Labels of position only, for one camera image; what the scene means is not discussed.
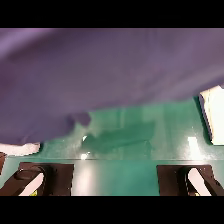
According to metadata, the white fluffy garment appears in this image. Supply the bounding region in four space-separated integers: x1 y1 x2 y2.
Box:
0 142 42 157

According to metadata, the purple T-shirt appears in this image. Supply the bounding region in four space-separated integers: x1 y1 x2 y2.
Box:
0 27 224 146

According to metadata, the cream folded garment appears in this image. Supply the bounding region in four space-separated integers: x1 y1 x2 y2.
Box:
199 84 224 146

